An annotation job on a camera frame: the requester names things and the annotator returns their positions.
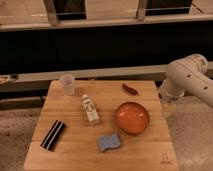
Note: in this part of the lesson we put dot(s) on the orange ceramic bowl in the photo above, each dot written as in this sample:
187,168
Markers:
132,118

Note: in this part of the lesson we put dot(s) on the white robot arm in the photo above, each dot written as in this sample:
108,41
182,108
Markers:
186,75

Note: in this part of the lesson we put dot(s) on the dried red chili pepper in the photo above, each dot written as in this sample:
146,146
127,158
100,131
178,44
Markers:
129,89

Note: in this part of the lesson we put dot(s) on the small white bottle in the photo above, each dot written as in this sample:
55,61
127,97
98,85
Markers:
90,110

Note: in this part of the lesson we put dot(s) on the clear plastic cup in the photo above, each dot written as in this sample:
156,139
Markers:
67,82

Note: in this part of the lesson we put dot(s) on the wooden cutting board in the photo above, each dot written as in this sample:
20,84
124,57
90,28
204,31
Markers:
77,147

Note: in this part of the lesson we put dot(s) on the blue sponge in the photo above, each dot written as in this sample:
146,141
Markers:
107,142

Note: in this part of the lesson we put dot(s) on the black striped rectangular block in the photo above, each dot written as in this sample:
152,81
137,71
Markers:
52,136

